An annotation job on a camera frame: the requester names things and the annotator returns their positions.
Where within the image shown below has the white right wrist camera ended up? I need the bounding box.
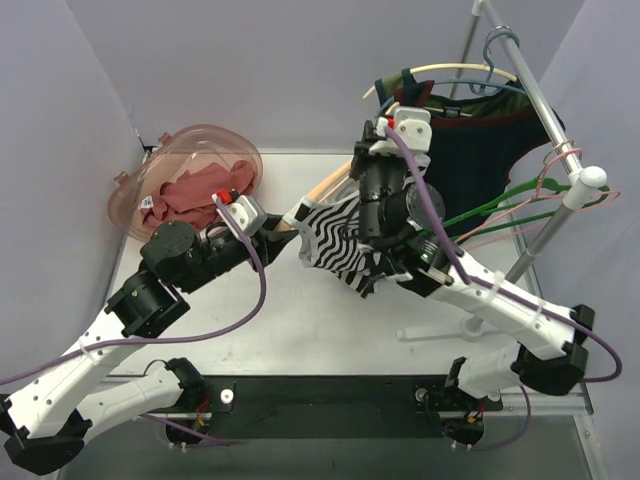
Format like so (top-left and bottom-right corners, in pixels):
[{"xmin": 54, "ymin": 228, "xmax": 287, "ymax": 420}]
[{"xmin": 369, "ymin": 106, "xmax": 432, "ymax": 155}]

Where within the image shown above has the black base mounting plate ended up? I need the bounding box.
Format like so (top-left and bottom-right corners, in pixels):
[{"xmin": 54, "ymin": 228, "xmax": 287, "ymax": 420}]
[{"xmin": 163, "ymin": 375, "xmax": 503, "ymax": 440}]

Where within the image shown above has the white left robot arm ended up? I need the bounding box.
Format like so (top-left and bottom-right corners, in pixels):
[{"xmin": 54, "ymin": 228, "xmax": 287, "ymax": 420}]
[{"xmin": 1, "ymin": 215, "xmax": 297, "ymax": 476}]

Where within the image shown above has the pink wire hanger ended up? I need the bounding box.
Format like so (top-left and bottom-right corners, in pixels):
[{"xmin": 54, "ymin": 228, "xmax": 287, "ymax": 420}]
[{"xmin": 472, "ymin": 141, "xmax": 621, "ymax": 246}]

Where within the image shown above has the olive green garment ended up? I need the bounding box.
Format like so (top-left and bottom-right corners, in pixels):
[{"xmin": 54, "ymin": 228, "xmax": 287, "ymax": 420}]
[{"xmin": 374, "ymin": 72, "xmax": 531, "ymax": 118}]

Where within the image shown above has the beige wooden hanger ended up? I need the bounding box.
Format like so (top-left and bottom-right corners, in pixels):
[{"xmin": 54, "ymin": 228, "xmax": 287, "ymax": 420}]
[{"xmin": 305, "ymin": 101, "xmax": 399, "ymax": 201}]

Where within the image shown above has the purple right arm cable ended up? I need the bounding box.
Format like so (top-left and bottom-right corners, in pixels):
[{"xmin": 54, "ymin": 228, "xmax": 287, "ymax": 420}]
[{"xmin": 384, "ymin": 124, "xmax": 624, "ymax": 451}]

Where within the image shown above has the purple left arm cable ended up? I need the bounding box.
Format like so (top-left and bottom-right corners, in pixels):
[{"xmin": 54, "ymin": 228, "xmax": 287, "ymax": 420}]
[{"xmin": 0, "ymin": 194, "xmax": 267, "ymax": 446}]

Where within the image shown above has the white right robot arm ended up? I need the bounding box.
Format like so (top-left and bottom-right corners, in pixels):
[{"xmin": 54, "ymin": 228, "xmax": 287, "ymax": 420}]
[{"xmin": 351, "ymin": 117, "xmax": 595, "ymax": 408}]

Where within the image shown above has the aluminium frame rail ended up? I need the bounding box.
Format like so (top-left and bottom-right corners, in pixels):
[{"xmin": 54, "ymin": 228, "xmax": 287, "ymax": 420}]
[{"xmin": 500, "ymin": 384, "xmax": 594, "ymax": 416}]

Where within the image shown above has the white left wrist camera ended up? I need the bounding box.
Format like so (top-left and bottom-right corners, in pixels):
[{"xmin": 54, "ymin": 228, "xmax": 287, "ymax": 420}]
[{"xmin": 212, "ymin": 190, "xmax": 267, "ymax": 239}]

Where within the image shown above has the teal blue hanger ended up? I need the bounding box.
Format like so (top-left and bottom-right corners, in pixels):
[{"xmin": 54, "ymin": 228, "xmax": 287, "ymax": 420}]
[{"xmin": 379, "ymin": 27, "xmax": 526, "ymax": 114}]

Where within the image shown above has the cream plastic hanger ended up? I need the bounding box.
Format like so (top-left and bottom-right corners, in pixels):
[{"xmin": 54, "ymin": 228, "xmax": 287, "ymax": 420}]
[{"xmin": 362, "ymin": 62, "xmax": 519, "ymax": 99}]

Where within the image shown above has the green plastic hanger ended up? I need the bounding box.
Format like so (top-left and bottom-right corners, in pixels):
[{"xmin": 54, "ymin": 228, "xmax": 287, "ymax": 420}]
[{"xmin": 442, "ymin": 177, "xmax": 611, "ymax": 241}]

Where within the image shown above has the metal clothes rack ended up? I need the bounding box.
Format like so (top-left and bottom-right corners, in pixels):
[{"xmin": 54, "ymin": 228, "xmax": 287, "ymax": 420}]
[{"xmin": 397, "ymin": 0, "xmax": 609, "ymax": 346}]

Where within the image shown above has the black white striped tank top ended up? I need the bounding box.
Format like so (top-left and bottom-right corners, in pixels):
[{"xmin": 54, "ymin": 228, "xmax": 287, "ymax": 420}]
[{"xmin": 285, "ymin": 193, "xmax": 413, "ymax": 297}]

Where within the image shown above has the rust red tank top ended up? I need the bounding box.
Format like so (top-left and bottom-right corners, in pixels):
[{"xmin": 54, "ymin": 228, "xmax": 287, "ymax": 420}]
[{"xmin": 138, "ymin": 160, "xmax": 256, "ymax": 231}]

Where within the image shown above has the navy blue garment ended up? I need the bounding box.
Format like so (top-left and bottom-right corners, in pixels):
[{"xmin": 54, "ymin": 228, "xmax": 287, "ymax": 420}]
[{"xmin": 391, "ymin": 80, "xmax": 550, "ymax": 221}]

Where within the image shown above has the pink translucent plastic basket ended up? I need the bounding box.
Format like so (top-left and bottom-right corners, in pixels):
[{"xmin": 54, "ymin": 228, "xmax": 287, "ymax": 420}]
[{"xmin": 107, "ymin": 124, "xmax": 263, "ymax": 242}]

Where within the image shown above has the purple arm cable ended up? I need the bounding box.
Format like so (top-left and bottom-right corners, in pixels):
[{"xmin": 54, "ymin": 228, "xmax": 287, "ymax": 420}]
[
  {"xmin": 0, "ymin": 194, "xmax": 267, "ymax": 446},
  {"xmin": 384, "ymin": 124, "xmax": 624, "ymax": 451}
]

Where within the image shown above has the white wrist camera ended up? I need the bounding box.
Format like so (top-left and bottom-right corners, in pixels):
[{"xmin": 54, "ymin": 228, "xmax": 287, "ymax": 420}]
[
  {"xmin": 212, "ymin": 190, "xmax": 267, "ymax": 239},
  {"xmin": 369, "ymin": 106, "xmax": 432, "ymax": 155}
]

